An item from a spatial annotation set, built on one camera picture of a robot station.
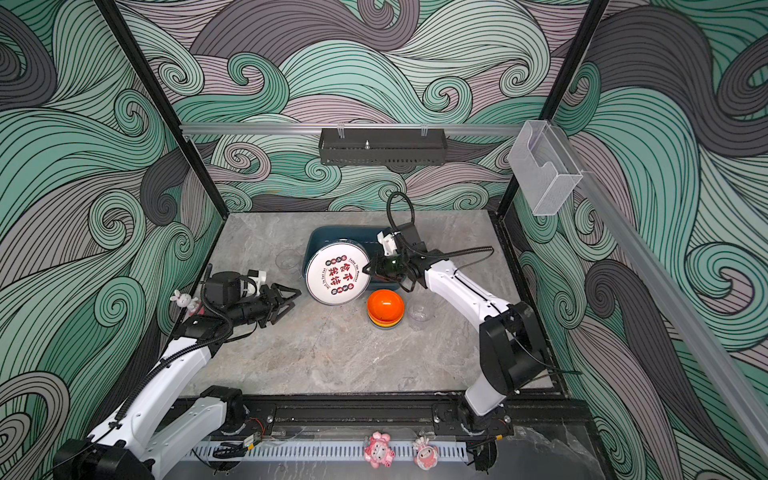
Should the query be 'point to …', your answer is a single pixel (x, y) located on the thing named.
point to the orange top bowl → (385, 306)
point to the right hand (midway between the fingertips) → (364, 269)
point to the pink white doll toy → (426, 454)
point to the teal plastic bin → (364, 236)
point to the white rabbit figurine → (185, 301)
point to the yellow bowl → (385, 324)
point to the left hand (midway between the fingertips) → (299, 295)
